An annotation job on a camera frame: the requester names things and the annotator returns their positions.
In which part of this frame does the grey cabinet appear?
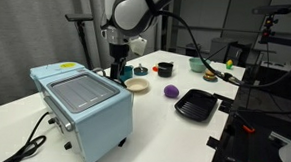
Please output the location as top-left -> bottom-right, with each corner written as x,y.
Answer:
208,36 -> 253,66

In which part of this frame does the teal frying pan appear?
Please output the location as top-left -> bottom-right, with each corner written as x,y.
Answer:
133,67 -> 149,77

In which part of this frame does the mint green bowl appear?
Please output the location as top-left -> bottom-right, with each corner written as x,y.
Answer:
187,56 -> 212,74

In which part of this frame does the light blue toaster oven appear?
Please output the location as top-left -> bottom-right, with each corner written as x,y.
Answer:
24,59 -> 137,162

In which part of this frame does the black oven power cord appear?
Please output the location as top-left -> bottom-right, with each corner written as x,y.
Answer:
0,109 -> 52,162

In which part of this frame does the purple ball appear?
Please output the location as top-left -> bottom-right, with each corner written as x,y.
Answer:
163,84 -> 180,100

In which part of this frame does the black grill tray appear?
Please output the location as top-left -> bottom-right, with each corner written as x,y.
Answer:
172,88 -> 219,124

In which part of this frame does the beige bowl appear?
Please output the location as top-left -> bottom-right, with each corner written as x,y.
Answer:
123,76 -> 151,94

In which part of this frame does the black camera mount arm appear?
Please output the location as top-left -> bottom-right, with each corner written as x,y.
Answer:
257,14 -> 291,57

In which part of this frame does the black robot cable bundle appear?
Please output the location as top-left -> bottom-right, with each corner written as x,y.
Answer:
136,0 -> 291,92

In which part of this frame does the black stereo camera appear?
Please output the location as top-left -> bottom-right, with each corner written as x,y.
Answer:
251,1 -> 291,18
63,12 -> 95,24

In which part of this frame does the black saucepan grey handle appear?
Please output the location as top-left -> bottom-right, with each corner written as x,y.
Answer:
157,61 -> 176,78

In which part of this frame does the black pan lid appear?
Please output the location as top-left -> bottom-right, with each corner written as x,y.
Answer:
134,62 -> 149,75

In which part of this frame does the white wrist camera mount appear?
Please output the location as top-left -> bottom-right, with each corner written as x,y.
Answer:
128,34 -> 149,57

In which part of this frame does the yellow green toy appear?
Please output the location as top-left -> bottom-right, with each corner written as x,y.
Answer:
224,58 -> 235,71

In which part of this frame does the black bin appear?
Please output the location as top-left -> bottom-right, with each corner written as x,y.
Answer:
185,42 -> 203,58

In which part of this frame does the toy burger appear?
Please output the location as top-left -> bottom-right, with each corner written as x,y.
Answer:
204,68 -> 218,80

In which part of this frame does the grey curtain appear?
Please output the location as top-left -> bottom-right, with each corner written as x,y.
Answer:
0,0 -> 151,120

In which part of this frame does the small teal plate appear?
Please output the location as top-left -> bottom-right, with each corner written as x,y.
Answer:
202,75 -> 219,84

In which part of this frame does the teal toy pot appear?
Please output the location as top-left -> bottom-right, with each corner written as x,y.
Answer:
118,65 -> 135,83

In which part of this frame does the black camera tripod stand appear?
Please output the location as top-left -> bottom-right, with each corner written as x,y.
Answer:
72,20 -> 97,71

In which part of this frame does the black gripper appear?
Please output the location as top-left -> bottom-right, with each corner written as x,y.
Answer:
106,42 -> 131,82

